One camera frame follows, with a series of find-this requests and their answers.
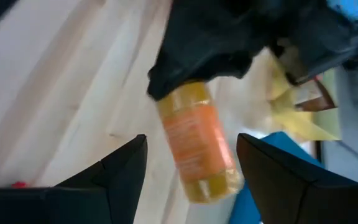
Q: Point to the blue plastic bin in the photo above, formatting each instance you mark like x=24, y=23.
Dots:
x=244, y=205

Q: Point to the orange spice bottle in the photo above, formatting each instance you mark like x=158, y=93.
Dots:
x=197, y=140

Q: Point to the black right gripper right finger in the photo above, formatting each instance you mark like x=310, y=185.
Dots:
x=291, y=199

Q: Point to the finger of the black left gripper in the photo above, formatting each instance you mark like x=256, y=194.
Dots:
x=235, y=56
x=179, y=68

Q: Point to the yellow translucent plastic bin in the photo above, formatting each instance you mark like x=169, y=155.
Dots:
x=294, y=124

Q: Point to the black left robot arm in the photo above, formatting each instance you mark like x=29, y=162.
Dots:
x=322, y=37

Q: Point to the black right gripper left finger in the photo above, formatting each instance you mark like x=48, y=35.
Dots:
x=110, y=193

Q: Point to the red patterned card box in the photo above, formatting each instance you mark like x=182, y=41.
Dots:
x=19, y=185

